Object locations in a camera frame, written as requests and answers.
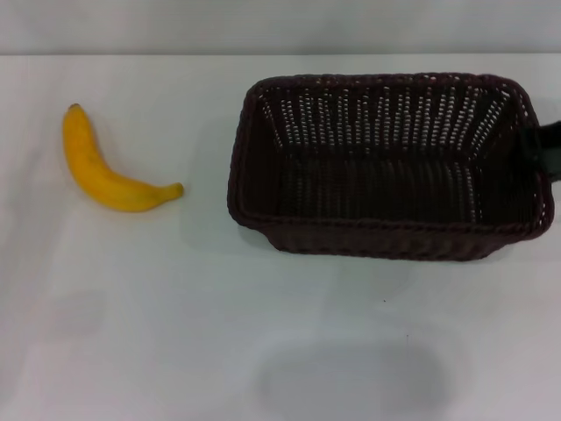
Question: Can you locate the dark brown woven basket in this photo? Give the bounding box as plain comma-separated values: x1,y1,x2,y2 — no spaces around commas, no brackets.
226,72,555,262

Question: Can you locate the yellow banana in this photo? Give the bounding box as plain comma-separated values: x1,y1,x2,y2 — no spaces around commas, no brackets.
62,103,185,215

